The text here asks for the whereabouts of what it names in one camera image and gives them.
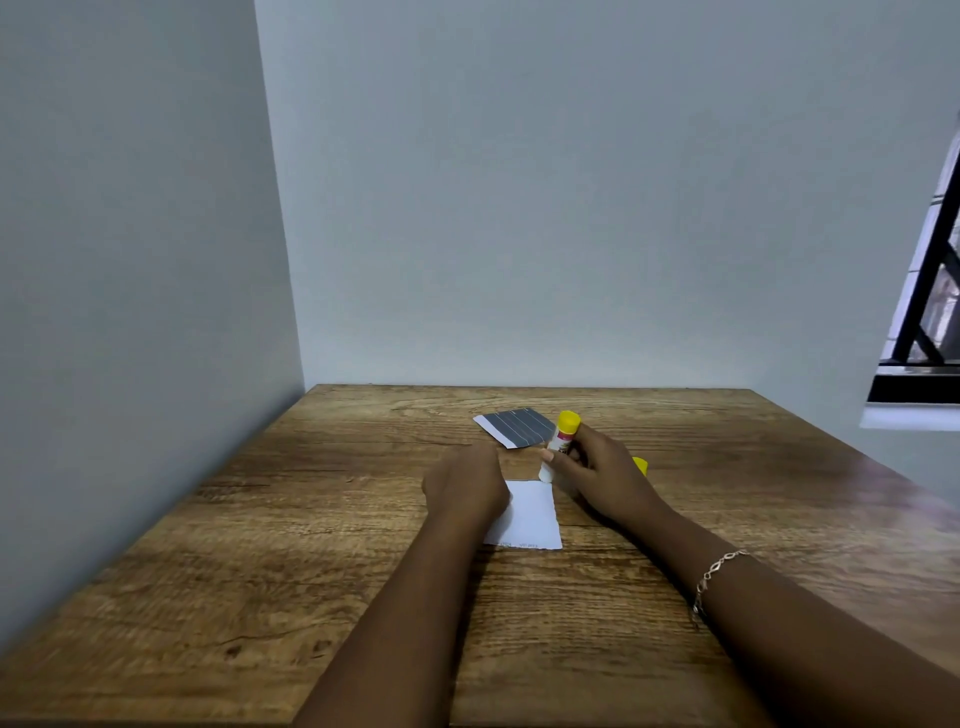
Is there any person's right hand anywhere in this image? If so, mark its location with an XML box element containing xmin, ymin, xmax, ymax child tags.
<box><xmin>538</xmin><ymin>422</ymin><xmax>670</xmax><ymax>528</ymax></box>

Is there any person's left hand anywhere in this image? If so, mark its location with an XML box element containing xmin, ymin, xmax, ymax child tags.
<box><xmin>421</xmin><ymin>441</ymin><xmax>513</xmax><ymax>532</ymax></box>

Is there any yellow white glue stick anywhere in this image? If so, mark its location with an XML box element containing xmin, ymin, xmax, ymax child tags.
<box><xmin>538</xmin><ymin>410</ymin><xmax>582</xmax><ymax>485</ymax></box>

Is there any white paper sheet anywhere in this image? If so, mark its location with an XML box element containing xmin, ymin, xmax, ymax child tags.
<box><xmin>483</xmin><ymin>480</ymin><xmax>564</xmax><ymax>551</ymax></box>

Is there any person's left forearm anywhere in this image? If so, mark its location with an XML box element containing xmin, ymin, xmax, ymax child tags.
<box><xmin>291</xmin><ymin>517</ymin><xmax>505</xmax><ymax>728</ymax></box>

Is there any person's right forearm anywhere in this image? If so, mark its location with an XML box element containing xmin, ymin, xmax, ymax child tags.
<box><xmin>600</xmin><ymin>501</ymin><xmax>960</xmax><ymax>728</ymax></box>

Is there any grey striped paper piece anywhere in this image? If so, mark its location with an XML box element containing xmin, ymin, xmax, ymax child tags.
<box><xmin>472</xmin><ymin>407</ymin><xmax>558</xmax><ymax>450</ymax></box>

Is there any white window sill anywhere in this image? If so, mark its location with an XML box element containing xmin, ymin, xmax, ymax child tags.
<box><xmin>859</xmin><ymin>403</ymin><xmax>960</xmax><ymax>433</ymax></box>

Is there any black window grille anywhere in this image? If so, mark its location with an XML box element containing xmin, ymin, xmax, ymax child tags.
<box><xmin>867</xmin><ymin>127</ymin><xmax>960</xmax><ymax>406</ymax></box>

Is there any silver chain bracelet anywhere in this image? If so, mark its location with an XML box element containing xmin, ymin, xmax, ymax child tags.
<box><xmin>690</xmin><ymin>549</ymin><xmax>751</xmax><ymax>630</ymax></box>

